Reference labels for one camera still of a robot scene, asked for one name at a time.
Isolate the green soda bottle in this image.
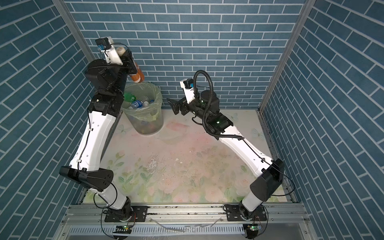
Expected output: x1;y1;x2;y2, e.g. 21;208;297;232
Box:
124;93;137;103

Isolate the brown coffee bottle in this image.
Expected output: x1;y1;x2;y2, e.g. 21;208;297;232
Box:
129;62;145;84

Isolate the blue label Pocari bottle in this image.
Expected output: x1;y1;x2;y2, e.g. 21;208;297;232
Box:
130;100;143;109

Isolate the clear bottle blue cap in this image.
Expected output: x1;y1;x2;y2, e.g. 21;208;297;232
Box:
143;100;155;108

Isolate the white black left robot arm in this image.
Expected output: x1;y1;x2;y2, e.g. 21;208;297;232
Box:
60;47;138;221

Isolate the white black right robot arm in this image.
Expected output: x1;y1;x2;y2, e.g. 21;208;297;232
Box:
167;90;285;220

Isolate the mesh bin with green bag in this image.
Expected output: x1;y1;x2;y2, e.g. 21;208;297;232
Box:
122;82;164;135

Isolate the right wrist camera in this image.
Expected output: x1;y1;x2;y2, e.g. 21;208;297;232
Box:
180;79;195;104

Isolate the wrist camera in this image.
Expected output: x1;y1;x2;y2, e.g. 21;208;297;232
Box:
180;79;195;104
95;37;123;66

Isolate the black corrugated cable hose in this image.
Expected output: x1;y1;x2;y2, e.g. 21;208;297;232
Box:
192;69;245;141

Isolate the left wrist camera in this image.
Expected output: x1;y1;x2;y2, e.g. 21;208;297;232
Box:
95;37;123;66

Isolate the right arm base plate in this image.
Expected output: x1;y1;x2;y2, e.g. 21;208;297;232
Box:
223;203;267;222

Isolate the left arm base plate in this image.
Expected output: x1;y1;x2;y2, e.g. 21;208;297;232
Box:
103;206;148;223

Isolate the aluminium mounting rail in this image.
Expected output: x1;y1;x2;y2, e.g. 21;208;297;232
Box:
61;202;310;226

